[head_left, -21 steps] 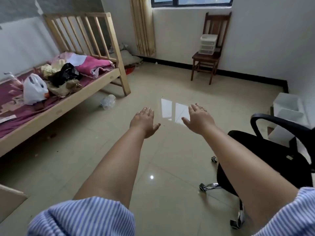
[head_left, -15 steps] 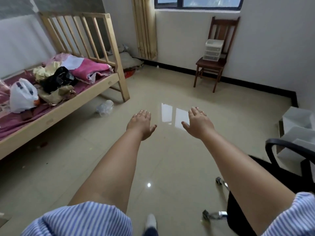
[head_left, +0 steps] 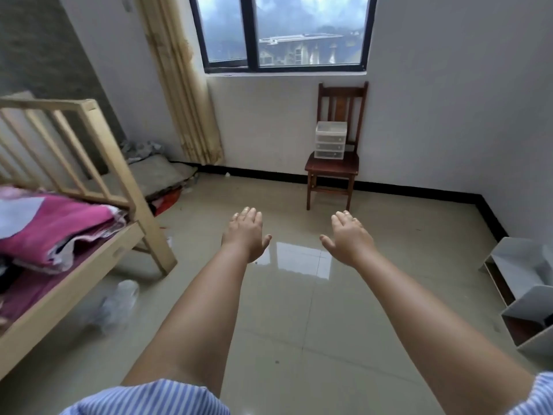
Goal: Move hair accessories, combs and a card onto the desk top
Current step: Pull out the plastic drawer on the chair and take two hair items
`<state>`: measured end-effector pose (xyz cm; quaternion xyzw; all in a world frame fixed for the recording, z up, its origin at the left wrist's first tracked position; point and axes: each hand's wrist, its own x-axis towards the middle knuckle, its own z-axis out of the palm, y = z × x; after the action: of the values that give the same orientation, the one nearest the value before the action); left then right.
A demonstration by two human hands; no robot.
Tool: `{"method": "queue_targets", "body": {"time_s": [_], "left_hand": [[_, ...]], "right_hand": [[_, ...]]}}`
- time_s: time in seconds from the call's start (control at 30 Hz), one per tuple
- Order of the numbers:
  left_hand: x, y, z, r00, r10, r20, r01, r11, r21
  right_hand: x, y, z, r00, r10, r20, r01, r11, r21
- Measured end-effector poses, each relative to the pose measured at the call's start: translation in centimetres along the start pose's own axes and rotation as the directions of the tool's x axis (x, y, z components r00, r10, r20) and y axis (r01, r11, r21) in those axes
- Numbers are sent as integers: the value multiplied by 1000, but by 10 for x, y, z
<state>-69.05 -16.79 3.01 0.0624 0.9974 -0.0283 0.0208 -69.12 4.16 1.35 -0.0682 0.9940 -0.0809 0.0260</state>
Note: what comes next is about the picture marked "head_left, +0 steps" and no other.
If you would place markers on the grey floor mat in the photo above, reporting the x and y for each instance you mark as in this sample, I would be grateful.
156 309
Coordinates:
155 172

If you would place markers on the dark wooden chair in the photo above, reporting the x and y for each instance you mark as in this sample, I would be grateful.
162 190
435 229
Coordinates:
332 165

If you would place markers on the white shelf unit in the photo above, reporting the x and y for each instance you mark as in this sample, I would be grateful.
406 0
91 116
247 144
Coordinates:
522 272

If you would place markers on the maroon bed sheet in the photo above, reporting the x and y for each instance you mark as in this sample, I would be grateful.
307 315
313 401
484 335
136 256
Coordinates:
41 289

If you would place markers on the light wooden bed frame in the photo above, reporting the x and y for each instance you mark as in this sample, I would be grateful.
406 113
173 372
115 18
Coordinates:
109 140

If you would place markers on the person's right forearm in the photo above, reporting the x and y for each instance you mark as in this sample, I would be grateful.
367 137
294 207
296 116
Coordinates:
432 324

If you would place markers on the black framed window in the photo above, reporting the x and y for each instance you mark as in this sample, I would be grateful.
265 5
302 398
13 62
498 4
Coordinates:
251 30

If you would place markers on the person's right hand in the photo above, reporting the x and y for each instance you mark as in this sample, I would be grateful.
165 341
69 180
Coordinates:
352 241

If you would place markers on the crumpled grey cloth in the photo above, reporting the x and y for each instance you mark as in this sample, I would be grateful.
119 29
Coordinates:
140 150

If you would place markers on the person's left hand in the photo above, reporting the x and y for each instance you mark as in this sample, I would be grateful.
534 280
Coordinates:
244 235

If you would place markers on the person's left forearm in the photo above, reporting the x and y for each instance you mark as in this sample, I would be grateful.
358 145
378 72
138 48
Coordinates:
198 315

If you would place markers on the pink blanket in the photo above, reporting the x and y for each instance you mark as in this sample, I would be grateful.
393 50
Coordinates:
60 224

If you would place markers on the blue striped shirt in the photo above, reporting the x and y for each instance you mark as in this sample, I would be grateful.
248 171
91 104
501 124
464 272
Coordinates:
147 399

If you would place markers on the person's left thumb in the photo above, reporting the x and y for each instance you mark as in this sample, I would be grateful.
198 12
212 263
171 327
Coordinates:
266 243

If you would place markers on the white cloth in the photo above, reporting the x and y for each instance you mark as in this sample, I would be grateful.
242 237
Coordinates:
17 216

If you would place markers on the person's right thumb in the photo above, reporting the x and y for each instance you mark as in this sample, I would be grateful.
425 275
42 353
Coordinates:
327 242

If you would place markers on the red cloth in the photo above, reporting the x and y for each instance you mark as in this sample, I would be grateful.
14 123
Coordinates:
166 202

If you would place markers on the clear plastic drawer organizer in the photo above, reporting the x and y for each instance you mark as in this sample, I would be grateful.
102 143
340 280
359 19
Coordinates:
330 140

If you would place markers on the beige curtain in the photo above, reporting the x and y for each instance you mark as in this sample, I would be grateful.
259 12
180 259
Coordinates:
181 82

